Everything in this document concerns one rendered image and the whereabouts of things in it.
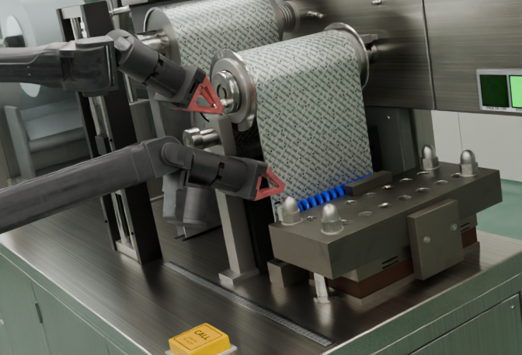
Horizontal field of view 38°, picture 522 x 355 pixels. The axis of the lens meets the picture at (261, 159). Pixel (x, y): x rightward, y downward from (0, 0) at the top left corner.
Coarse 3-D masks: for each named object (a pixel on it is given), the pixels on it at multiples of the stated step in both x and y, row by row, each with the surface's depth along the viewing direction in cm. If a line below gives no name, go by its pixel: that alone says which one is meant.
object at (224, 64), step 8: (352, 40) 140; (216, 64) 132; (224, 64) 130; (232, 64) 128; (360, 64) 140; (232, 72) 128; (240, 72) 127; (360, 72) 141; (240, 80) 127; (240, 88) 128; (248, 88) 127; (248, 96) 127; (248, 104) 128; (240, 112) 130; (248, 112) 129; (232, 120) 133; (240, 120) 131
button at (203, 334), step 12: (204, 324) 118; (180, 336) 115; (192, 336) 115; (204, 336) 114; (216, 336) 113; (180, 348) 112; (192, 348) 111; (204, 348) 111; (216, 348) 112; (228, 348) 114
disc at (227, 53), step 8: (216, 56) 133; (224, 56) 130; (232, 56) 128; (240, 64) 127; (248, 72) 126; (248, 80) 126; (256, 96) 126; (256, 104) 126; (256, 112) 127; (248, 120) 130; (232, 128) 135; (240, 128) 133; (248, 128) 131
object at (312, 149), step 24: (360, 96) 140; (264, 120) 129; (288, 120) 131; (312, 120) 134; (336, 120) 137; (360, 120) 141; (264, 144) 129; (288, 144) 132; (312, 144) 135; (336, 144) 138; (360, 144) 141; (288, 168) 132; (312, 168) 135; (336, 168) 139; (360, 168) 142; (288, 192) 133; (312, 192) 136
